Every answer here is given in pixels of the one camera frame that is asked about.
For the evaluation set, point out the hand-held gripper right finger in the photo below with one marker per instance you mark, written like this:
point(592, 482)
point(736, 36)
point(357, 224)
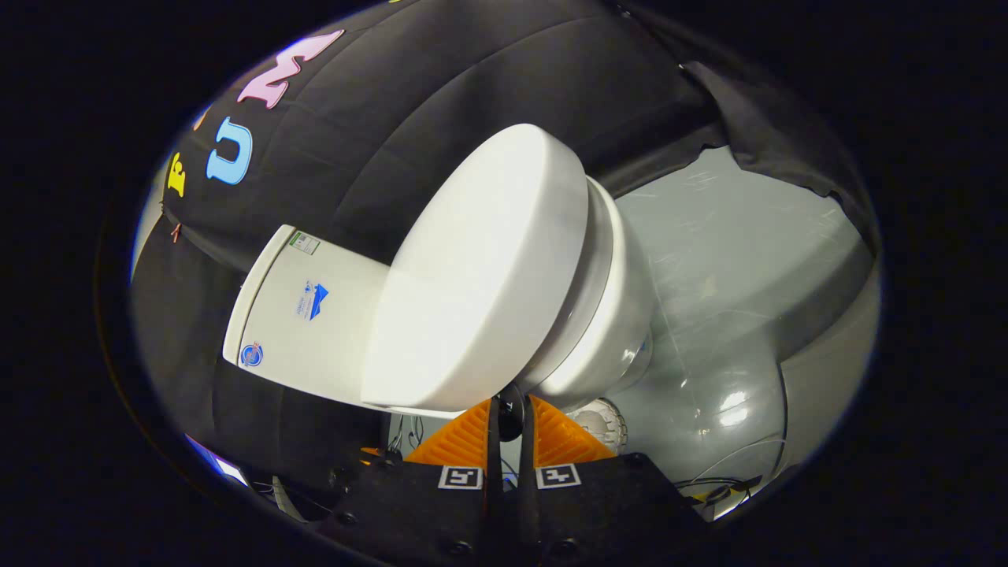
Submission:
point(526, 472)

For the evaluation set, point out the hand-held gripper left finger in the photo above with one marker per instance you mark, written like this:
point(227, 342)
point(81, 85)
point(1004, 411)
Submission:
point(492, 472)

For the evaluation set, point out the white toilet lid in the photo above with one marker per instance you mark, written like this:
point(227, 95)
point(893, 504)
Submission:
point(472, 283)

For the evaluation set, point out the white toilet bowl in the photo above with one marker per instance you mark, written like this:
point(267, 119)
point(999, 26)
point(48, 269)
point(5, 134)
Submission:
point(630, 315)

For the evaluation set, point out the white toilet seat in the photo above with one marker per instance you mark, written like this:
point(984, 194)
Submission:
point(597, 268)

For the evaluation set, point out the round white floor object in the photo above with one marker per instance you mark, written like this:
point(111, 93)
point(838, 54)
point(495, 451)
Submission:
point(602, 425)

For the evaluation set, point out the black backdrop cloth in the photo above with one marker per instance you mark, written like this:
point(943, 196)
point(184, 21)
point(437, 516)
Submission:
point(441, 94)

